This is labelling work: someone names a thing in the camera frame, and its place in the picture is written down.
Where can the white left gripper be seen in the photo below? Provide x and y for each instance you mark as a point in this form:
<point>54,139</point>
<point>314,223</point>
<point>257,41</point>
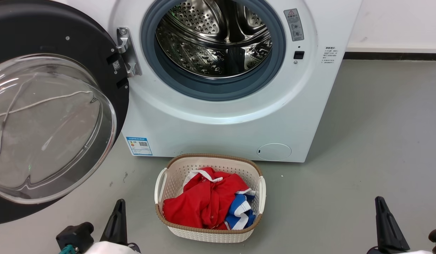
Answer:
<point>108,248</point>

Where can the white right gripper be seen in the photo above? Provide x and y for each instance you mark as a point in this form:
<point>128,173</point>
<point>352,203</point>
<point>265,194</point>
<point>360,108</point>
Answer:
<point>412,252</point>

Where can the washer door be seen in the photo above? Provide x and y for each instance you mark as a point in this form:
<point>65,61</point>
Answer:
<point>45,28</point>

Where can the white front-load washing machine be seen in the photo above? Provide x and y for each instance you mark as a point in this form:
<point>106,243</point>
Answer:
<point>221,134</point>

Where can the metal door hinge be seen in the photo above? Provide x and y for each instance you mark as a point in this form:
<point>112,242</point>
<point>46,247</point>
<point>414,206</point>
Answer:
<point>128,53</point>

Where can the blue energy label sticker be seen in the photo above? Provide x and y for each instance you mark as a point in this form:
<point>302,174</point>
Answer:
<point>139,146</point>

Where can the cream perforated laundry basket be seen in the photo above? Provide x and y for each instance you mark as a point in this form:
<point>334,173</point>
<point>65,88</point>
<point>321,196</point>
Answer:
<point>204,235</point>

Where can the red garment with white collar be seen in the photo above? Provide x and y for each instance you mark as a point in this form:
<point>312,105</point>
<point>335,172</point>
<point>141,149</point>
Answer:
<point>204,204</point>

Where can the blue and white garment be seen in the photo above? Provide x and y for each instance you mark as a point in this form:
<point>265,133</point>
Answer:
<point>240,208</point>

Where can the round white filter cover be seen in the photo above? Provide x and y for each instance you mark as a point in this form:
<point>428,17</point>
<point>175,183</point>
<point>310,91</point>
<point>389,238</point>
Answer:
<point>274,151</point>

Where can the perforated steel washer drum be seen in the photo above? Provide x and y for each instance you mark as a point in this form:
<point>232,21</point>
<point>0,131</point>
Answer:
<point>189,53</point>

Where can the grey warning sticker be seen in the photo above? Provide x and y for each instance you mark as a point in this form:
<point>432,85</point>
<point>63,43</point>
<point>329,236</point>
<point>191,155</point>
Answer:
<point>294,24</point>

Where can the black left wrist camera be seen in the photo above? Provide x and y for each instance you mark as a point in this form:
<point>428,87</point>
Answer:
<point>75,235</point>

